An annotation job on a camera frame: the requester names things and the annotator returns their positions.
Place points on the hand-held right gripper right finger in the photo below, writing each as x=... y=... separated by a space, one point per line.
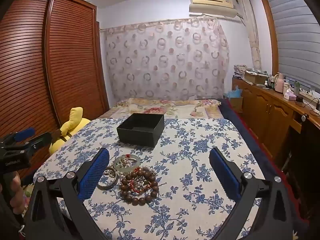
x=225 y=172

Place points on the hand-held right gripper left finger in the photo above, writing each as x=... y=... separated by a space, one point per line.
x=95 y=172

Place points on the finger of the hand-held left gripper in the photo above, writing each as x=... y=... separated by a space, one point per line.
x=23 y=132
x=40 y=141

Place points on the silver bangle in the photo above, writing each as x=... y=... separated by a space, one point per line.
x=106 y=187

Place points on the pale jade bangle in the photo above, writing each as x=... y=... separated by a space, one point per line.
x=125 y=171

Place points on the black jewelry box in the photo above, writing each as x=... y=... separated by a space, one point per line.
x=135 y=137

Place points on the person's left hand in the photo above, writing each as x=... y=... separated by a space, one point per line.
x=16 y=192

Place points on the yellow plush toy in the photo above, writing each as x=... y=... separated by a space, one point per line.
x=72 y=125

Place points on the blue floral cloth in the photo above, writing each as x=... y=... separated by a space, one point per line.
x=187 y=155

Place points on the small cardboard box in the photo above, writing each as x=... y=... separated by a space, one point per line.
x=236 y=103

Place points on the wooden sideboard cabinet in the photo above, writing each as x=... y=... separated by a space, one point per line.
x=262 y=110

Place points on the brown slatted wardrobe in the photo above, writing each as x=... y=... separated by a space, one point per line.
x=62 y=67

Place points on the blue plastic bag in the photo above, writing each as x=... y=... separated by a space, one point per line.
x=233 y=93

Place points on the floral bed blanket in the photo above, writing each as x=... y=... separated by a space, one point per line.
x=162 y=107

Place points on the flat cardboard box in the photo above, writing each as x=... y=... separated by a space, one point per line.
x=253 y=78

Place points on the pink tissue box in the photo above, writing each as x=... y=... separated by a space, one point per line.
x=289 y=95

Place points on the folded printed cloth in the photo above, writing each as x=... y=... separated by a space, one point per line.
x=240 y=71

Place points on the pink thermos jug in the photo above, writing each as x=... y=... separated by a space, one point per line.
x=280 y=83

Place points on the green bottle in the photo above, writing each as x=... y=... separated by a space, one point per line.
x=296 y=86

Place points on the cream bundled curtain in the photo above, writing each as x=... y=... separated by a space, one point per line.
x=252 y=42

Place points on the grey window blind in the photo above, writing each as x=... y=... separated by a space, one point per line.
x=295 y=42

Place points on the cream air conditioner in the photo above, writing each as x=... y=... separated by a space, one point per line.
x=212 y=3

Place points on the wooden window frame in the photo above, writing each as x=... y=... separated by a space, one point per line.
x=271 y=42

